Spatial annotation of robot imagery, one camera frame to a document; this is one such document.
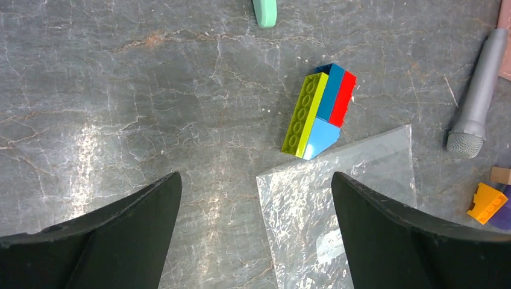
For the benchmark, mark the mint green toy microphone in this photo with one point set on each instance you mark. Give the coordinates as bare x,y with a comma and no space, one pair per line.
265,12

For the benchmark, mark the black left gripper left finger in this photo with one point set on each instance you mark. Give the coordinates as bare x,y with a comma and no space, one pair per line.
121,245

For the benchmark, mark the grey toy microphone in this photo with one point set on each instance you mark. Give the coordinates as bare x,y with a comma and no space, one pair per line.
468,134

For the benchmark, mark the clear zip top bag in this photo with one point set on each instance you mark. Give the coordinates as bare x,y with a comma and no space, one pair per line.
298,209

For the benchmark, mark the multicolour toy brick block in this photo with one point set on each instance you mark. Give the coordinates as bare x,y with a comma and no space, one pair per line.
319,111

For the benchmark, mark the pink plastic basket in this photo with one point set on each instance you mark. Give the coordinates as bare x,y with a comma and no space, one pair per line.
504,25

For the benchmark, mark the orange toy brick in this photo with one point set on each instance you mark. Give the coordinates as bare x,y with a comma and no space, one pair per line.
486,202

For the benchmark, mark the small wooden cube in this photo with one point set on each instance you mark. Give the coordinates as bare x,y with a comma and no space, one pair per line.
500,175

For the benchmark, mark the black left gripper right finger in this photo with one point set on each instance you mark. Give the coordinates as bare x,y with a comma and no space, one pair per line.
389,244

